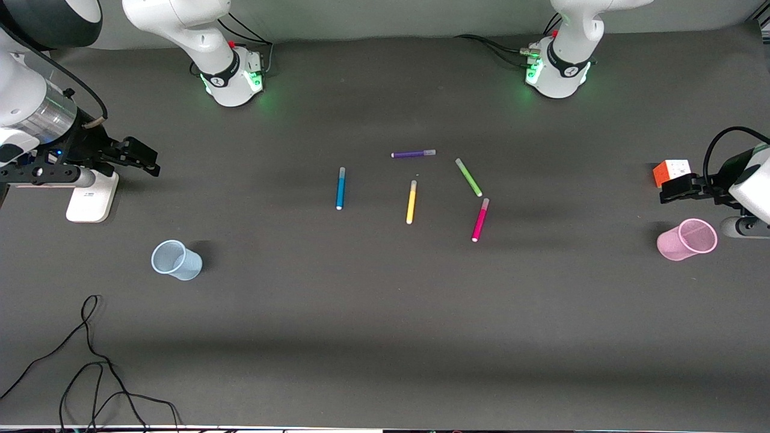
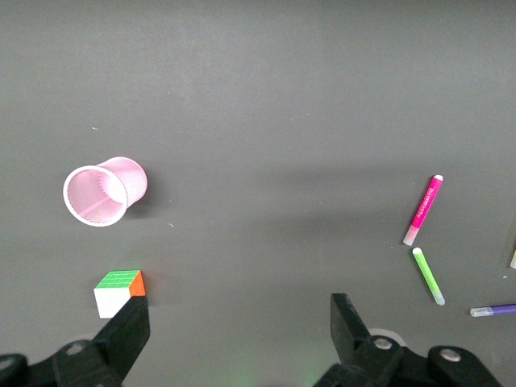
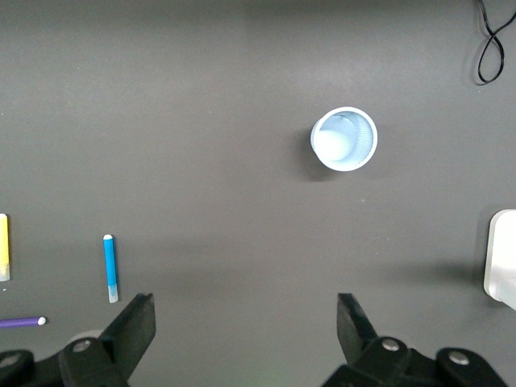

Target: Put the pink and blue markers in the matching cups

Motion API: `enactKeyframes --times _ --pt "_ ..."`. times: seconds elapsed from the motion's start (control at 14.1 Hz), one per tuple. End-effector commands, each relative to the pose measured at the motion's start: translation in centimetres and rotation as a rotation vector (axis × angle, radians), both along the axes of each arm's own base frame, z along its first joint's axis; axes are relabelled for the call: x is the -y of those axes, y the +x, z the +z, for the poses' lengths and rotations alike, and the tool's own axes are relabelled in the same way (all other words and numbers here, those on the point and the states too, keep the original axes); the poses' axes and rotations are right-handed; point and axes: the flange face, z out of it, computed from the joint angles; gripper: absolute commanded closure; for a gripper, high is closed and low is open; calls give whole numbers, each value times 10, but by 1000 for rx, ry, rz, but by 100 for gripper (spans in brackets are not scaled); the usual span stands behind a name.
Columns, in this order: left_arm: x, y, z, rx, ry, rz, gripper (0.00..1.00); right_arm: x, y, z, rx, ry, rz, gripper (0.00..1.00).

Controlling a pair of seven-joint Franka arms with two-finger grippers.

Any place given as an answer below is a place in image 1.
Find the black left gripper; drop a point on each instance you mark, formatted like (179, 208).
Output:
(708, 185)

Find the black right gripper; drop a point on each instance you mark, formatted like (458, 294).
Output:
(86, 145)

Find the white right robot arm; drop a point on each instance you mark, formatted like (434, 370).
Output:
(180, 24)

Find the green marker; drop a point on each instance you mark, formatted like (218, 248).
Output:
(468, 177)

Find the yellow marker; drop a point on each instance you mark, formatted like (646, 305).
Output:
(411, 204)

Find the multicolour puzzle cube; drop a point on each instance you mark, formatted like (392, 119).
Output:
(671, 169)

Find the translucent pink cup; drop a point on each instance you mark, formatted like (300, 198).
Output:
(680, 245)

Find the pink marker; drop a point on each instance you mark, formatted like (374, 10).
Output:
(480, 222)

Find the translucent blue cup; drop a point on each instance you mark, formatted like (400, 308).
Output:
(180, 264)

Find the blue marker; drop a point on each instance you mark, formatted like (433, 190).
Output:
(340, 189)

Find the white stand with pole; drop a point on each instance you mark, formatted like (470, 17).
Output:
(90, 201)

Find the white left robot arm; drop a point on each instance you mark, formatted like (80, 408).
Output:
(565, 60)

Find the purple marker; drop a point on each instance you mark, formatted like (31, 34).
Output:
(412, 154)

